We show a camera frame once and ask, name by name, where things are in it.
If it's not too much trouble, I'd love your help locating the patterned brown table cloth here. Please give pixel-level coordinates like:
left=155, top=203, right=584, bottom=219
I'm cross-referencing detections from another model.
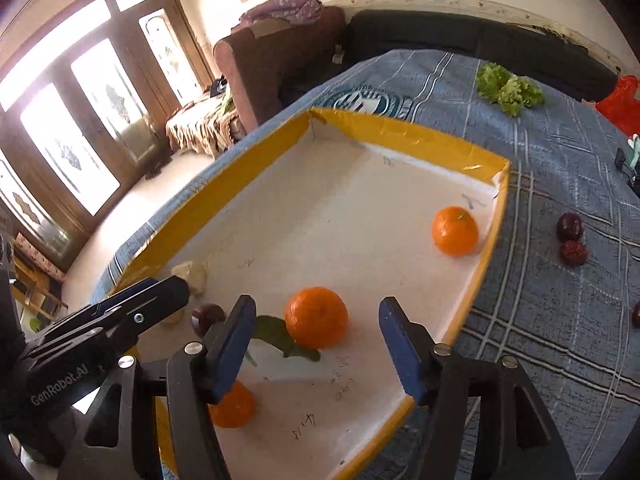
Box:
left=166, top=91, right=246, bottom=158

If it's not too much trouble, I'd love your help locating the orange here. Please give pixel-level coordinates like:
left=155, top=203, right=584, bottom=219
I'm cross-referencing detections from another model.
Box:
left=209, top=380, right=256, bottom=429
left=284, top=286, right=349, bottom=350
left=431, top=205, right=480, bottom=258

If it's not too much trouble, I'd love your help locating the bumpy dark red fruit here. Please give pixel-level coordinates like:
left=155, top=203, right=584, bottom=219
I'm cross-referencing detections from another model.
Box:
left=560, top=240, right=589, bottom=267

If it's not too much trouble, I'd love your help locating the black sofa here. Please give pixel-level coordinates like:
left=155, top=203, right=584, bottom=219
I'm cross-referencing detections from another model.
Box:
left=280, top=9, right=621, bottom=106

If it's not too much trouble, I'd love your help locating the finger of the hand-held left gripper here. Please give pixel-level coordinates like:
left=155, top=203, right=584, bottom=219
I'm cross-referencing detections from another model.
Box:
left=100, top=297, right=190, bottom=335
left=92, top=276, right=191, bottom=318

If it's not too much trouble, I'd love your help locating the yellow tray with white inside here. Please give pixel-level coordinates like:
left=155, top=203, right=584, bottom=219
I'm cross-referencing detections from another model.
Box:
left=107, top=106, right=512, bottom=480

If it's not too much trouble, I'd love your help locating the wooden chair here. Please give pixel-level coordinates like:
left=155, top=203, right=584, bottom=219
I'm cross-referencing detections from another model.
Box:
left=12, top=232, right=68, bottom=318

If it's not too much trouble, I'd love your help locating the red plastic bag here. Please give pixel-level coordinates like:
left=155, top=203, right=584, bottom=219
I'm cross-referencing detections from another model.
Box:
left=595, top=75, right=640, bottom=136

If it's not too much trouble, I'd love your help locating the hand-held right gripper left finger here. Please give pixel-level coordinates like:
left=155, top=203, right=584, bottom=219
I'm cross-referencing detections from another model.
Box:
left=57, top=294, right=258, bottom=480

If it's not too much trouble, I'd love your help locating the wooden glass-panel door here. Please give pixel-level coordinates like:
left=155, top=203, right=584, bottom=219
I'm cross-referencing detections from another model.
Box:
left=0, top=0, right=216, bottom=261

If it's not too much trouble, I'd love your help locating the brown armchair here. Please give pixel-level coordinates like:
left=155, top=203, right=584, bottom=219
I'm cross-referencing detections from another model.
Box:
left=213, top=6, right=348, bottom=131

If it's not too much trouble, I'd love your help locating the small cream fruit piece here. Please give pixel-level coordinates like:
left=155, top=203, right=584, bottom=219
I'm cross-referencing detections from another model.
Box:
left=171, top=260, right=208, bottom=296

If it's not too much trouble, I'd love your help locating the purple floral cloth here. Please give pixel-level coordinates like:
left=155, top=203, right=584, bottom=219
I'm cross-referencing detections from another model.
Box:
left=239, top=0, right=325, bottom=26

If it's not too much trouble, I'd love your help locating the green leaf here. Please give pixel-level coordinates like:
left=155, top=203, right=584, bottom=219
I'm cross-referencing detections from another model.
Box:
left=245, top=315, right=321, bottom=367

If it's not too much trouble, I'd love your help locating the green lettuce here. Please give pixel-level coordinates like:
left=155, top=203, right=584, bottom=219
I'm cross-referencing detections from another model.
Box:
left=474, top=61, right=547, bottom=118

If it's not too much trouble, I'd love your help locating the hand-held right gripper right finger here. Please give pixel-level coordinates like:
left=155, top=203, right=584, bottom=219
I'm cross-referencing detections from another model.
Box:
left=377, top=296, right=578, bottom=480

